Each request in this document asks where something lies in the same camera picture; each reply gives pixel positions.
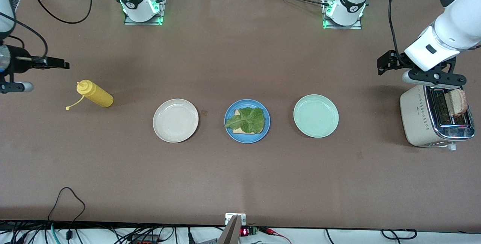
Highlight yellow squeeze bottle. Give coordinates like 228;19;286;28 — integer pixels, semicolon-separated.
66;80;114;111

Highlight brown toasted bread slice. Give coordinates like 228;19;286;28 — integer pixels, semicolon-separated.
445;88;469;117

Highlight green lettuce leaf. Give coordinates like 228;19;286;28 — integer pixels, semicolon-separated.
225;107;265;133

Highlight pale bread slice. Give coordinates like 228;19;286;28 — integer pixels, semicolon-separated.
232;109;263;135

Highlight pale green plate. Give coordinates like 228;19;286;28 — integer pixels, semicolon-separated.
293;94;339;138

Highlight cream white plate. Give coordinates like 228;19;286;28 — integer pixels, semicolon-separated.
153;99;199;143

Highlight blue plate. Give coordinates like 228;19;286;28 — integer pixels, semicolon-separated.
224;99;271;144

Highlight beige chrome toaster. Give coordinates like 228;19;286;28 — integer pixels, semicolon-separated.
399;84;476;150

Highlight grey metal stand bar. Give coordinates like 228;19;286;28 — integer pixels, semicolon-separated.
217;215;243;244

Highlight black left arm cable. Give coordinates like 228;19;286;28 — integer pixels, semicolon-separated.
388;0;409;68

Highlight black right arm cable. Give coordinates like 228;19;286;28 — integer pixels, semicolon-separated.
0;0;93;61

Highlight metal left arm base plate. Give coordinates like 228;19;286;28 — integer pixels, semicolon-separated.
322;0;363;30

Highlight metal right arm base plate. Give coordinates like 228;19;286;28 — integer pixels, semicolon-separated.
124;0;168;26

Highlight black flat cable loop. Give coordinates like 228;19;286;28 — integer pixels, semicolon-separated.
381;229;417;240

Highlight black looped table cable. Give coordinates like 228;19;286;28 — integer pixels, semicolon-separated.
48;187;86;240

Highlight red clip wires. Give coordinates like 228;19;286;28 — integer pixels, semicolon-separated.
259;227;292;244

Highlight small white bracket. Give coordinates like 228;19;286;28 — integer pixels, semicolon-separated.
225;213;246;225

